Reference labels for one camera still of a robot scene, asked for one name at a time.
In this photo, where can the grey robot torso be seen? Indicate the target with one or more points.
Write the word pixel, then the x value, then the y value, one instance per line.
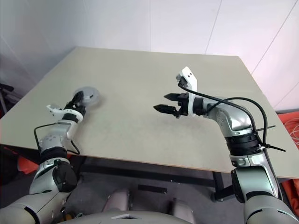
pixel 93 219

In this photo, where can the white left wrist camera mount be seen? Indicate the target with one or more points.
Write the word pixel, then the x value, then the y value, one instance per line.
pixel 54 110

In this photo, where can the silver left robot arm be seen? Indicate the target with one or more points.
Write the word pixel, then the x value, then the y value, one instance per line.
pixel 50 140

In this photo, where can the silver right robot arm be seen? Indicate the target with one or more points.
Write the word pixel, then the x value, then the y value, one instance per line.
pixel 236 121

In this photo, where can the grey rounded leg shell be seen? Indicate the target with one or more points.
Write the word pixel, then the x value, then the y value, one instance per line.
pixel 183 210
pixel 116 200

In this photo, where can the black table frame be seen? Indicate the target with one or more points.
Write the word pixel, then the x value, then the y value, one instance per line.
pixel 144 176

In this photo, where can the black metal stand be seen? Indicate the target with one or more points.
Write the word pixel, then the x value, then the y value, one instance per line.
pixel 7 88

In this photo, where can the large orange cloth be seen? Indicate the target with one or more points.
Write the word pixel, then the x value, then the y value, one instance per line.
pixel 283 119

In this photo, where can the black zip tie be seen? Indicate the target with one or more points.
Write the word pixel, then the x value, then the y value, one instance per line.
pixel 275 148

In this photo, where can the small orange cloth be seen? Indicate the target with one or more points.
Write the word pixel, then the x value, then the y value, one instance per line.
pixel 25 165

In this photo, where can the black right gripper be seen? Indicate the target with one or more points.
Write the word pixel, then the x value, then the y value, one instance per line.
pixel 183 105

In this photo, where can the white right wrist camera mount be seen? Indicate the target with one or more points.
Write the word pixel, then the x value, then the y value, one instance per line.
pixel 190 79

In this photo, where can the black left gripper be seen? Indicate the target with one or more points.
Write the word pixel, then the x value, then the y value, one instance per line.
pixel 74 107

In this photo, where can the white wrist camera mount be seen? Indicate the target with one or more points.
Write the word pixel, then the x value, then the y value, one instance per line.
pixel 190 79
pixel 54 110

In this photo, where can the black floor tape strip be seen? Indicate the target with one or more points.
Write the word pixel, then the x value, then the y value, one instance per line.
pixel 151 189

